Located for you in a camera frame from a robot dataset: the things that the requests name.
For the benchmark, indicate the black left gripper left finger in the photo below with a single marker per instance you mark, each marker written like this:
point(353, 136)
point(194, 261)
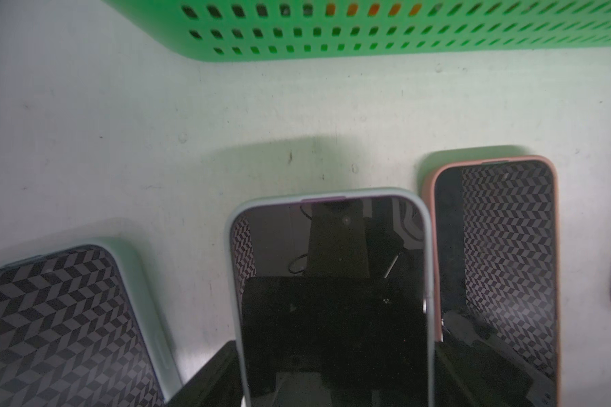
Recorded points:
point(217, 384)

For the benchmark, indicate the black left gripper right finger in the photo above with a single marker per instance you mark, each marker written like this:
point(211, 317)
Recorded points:
point(458, 380)

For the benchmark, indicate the phone light case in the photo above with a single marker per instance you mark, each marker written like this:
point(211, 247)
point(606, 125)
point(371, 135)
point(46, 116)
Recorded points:
point(333, 299)
point(78, 327)

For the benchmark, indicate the green plastic basket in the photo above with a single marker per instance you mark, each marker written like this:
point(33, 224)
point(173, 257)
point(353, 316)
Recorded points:
point(236, 31)

